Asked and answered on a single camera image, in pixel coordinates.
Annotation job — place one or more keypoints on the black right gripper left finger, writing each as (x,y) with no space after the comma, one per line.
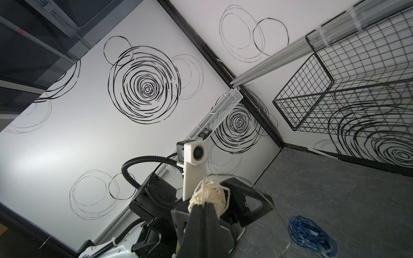
(190,232)

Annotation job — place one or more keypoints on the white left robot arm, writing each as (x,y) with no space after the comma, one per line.
(120,246)

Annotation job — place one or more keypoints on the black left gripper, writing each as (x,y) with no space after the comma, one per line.
(170,228)

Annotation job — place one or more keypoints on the black object in shelf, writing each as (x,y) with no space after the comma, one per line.
(204,134)

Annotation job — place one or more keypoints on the white mesh wall shelf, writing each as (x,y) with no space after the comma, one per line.
(218,113)

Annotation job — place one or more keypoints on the aluminium wall rail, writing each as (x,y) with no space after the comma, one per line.
(354,19)

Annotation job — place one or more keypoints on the black wire basket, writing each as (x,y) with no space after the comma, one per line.
(358,93)

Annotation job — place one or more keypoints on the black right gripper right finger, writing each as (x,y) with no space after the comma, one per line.
(219,241)

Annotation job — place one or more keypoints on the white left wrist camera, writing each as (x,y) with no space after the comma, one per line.
(192,156)

